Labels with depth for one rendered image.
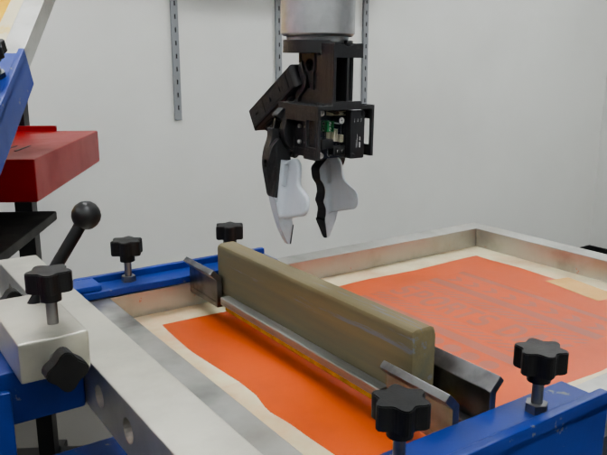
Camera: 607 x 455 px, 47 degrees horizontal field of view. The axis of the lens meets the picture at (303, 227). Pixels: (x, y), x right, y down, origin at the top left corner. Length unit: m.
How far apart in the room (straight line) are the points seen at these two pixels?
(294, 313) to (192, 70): 2.18
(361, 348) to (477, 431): 0.15
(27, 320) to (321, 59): 0.36
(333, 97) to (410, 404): 0.31
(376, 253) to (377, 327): 0.52
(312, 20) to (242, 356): 0.40
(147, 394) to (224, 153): 2.45
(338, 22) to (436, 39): 3.01
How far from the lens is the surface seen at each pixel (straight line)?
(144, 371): 0.62
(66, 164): 1.76
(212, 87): 2.94
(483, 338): 0.92
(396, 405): 0.51
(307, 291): 0.76
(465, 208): 3.98
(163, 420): 0.54
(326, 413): 0.72
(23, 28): 1.36
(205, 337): 0.90
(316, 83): 0.71
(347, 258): 1.15
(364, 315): 0.69
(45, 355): 0.62
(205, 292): 0.97
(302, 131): 0.71
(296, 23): 0.70
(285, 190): 0.73
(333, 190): 0.76
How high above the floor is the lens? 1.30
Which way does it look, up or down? 13 degrees down
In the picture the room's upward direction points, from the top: straight up
